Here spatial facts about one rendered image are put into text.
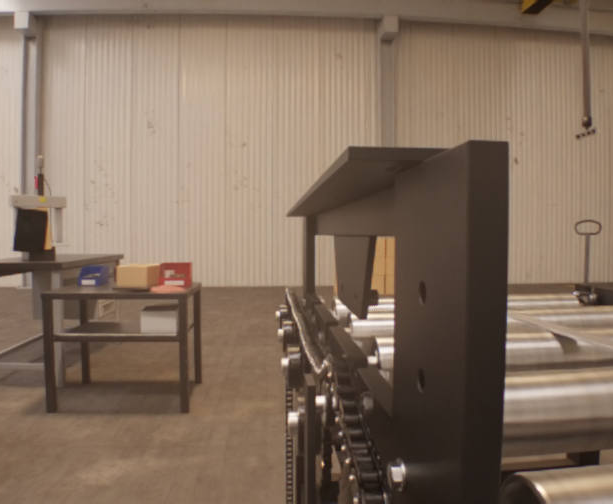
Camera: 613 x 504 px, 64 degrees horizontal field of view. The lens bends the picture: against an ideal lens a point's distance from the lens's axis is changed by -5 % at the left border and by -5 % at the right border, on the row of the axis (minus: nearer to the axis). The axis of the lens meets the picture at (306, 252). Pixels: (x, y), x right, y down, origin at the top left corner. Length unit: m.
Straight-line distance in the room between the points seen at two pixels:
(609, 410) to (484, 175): 0.53
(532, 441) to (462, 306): 0.45
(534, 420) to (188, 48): 11.36
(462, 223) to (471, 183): 0.02
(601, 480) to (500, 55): 12.46
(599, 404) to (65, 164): 11.50
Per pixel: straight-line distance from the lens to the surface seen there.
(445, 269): 0.33
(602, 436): 0.79
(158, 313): 3.33
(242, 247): 10.97
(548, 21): 12.86
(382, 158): 0.37
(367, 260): 0.66
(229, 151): 11.12
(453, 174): 0.32
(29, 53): 12.50
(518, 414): 0.72
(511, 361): 1.03
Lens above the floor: 1.10
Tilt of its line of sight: 2 degrees down
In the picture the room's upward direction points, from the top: straight up
